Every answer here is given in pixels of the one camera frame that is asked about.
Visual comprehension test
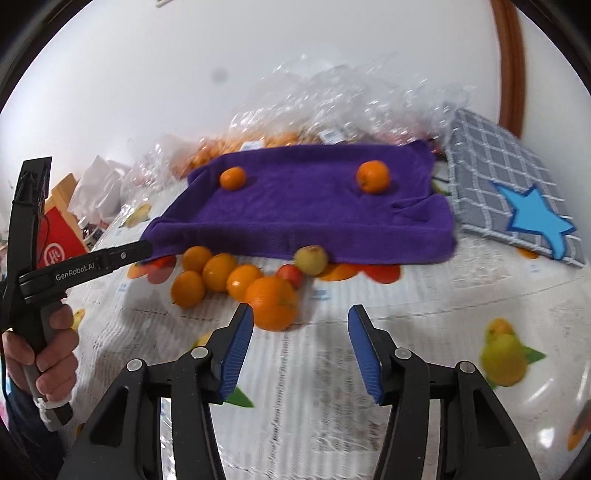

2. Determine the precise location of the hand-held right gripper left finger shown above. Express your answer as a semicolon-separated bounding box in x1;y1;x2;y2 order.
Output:
60;303;256;480

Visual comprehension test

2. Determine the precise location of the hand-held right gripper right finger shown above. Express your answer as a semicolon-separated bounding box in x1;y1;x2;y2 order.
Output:
347;305;541;480

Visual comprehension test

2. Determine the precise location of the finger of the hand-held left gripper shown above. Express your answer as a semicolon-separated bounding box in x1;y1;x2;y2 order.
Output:
92;240;153;274

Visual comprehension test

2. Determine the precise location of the large orange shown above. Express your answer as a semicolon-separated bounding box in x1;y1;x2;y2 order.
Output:
355;160;391;193
245;275;300;332

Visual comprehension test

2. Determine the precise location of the small orange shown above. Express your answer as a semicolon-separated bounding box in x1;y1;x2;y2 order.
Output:
171;271;206;309
219;166;247;191
202;253;239;292
226;264;265;301
181;246;214;273

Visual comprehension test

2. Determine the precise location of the small red apple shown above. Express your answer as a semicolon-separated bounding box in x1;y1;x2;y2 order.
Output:
276;264;305;291

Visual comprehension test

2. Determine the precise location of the small yellow pear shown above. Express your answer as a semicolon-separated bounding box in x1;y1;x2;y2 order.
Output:
294;246;329;277

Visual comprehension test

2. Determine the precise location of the purple towel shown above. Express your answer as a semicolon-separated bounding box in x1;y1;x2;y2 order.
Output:
140;140;459;266

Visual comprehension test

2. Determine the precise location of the person's left hand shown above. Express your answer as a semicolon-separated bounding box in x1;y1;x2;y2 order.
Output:
2;305;78;400

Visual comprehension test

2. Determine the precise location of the red box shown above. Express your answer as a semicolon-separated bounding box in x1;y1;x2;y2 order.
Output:
37;205;90;268

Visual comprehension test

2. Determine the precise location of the brown cardboard box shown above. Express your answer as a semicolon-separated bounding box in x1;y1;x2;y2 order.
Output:
44;173;81;217

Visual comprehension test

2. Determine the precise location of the white paper bag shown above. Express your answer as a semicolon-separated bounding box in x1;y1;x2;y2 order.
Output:
69;154;125;222

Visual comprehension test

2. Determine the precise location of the small clear plastic bag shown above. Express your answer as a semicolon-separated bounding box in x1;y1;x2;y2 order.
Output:
124;136;185;192

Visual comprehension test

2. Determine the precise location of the clear bag of oranges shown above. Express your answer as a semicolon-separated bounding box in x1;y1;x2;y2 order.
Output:
178;131;301;178

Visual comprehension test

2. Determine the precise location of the clear bag of yellow fruit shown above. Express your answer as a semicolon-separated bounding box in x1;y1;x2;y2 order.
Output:
300;122;354;145

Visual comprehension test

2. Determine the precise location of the grey checked star cushion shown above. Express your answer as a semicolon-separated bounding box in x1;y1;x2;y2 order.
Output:
443;108;587;268

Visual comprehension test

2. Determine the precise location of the crumpled clear plastic bag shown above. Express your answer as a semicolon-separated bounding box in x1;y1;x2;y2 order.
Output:
231;54;476;144

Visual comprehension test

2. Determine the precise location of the wooden door frame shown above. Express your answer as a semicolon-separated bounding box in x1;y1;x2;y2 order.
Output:
490;0;527;139

